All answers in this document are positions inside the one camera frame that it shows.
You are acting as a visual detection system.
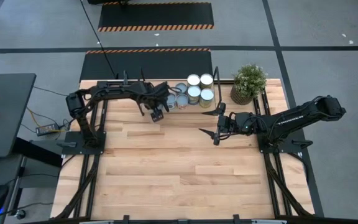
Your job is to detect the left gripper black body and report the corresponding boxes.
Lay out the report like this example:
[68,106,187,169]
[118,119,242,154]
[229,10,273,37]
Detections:
[147,81,171,112]

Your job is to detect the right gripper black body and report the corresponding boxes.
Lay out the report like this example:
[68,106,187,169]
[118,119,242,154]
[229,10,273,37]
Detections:
[213,114,244,146]

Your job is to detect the silver tin can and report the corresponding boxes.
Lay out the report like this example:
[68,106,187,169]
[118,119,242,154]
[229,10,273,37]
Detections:
[186,73,201,88]
[200,73,214,90]
[199,88,215,109]
[187,85,202,106]

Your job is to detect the black mat hazard stripe edge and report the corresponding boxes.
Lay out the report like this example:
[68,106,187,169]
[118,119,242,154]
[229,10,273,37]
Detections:
[79,48,214,82]

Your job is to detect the potted green plant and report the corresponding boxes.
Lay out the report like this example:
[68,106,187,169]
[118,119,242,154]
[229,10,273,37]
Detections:
[230,63,267,106]

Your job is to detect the black mat hazard stripe edges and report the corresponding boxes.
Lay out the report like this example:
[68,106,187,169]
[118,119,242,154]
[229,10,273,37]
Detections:
[97,1,215,33]

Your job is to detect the black equipment base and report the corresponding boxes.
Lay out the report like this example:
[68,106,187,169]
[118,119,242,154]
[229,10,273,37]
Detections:
[87,0,130,6]

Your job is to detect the black power adapter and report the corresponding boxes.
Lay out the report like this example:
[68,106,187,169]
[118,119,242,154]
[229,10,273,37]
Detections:
[35,123,60,137]

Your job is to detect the black desk foot beam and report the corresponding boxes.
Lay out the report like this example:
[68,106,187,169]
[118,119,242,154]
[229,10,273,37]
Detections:
[12,136,64,169]

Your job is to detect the dark grey desk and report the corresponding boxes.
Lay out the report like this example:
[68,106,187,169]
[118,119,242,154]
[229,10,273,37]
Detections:
[0,73,37,159]

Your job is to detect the grey metal desk leg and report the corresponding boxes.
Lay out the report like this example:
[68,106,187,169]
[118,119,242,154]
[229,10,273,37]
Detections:
[7,155,27,217]

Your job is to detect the wooden shelf black metal frame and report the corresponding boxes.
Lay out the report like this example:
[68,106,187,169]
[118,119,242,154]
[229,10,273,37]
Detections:
[136,65,224,117]

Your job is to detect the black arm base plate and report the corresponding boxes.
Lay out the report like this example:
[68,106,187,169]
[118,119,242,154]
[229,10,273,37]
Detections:
[61,130,107,156]
[256,129,314,154]

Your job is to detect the long black floor cable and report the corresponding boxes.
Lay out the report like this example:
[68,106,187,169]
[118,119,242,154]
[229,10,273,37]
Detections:
[78,0,119,80]

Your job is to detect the black aluminium rig frame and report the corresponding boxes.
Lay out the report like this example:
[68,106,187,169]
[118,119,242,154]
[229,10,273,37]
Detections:
[50,79,316,224]

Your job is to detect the thin grey floor cable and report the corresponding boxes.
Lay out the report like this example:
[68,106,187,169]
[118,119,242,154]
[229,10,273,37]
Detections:
[32,86,70,97]

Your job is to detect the yellow cable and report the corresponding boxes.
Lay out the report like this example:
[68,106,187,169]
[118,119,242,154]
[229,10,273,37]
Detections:
[26,107,58,130]

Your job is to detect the black mouse cable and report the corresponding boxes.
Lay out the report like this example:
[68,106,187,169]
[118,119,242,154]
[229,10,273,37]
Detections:
[0,202,54,222]

